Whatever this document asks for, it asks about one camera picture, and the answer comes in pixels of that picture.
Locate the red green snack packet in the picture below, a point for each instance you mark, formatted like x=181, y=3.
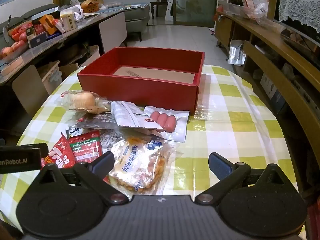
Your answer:
x=86, y=147

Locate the orange carton box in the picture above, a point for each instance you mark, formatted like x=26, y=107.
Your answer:
x=48, y=24

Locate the white lace cloth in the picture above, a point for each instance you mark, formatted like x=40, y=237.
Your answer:
x=304, y=11

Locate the sausage pack white wrapper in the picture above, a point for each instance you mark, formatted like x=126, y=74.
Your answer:
x=173, y=123

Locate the white silver snack packet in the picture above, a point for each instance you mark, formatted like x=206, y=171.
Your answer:
x=127, y=114

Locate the beige chair back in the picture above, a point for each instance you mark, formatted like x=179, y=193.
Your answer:
x=30, y=90

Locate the white printed carton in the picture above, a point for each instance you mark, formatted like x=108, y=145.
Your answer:
x=68, y=19

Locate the silver foil bag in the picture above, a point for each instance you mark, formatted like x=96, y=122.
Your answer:
x=237, y=56

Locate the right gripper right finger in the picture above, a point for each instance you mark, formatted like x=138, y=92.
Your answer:
x=230, y=175

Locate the Kaprons wafer packet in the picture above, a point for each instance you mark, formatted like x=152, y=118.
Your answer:
x=74, y=131

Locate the wooden shelf unit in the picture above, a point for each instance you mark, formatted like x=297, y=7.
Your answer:
x=286, y=83

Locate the red Trolli gummy bag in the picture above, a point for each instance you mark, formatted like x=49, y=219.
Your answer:
x=61, y=154

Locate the long grey side counter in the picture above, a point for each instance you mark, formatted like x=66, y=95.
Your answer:
x=9, y=67

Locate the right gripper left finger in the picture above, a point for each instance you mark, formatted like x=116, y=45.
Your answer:
x=92, y=176

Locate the green checkered tablecloth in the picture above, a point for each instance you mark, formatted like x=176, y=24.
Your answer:
x=231, y=121

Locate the open cardboard box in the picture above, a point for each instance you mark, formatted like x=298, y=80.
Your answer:
x=81, y=60

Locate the white plastic bag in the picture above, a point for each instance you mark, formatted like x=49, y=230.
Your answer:
x=76, y=9

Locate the waffle cookies clear bag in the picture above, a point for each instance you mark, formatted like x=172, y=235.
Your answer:
x=139, y=164

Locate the red cardboard box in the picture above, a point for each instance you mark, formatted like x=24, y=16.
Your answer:
x=159, y=77

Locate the bread bun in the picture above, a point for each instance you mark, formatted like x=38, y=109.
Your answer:
x=84, y=101

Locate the grey green sofa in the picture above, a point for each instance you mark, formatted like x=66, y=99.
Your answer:
x=137, y=18

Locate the dark jerky clear bag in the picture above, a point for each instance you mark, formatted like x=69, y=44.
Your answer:
x=97, y=121

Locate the red apples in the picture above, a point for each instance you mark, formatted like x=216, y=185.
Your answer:
x=16, y=49

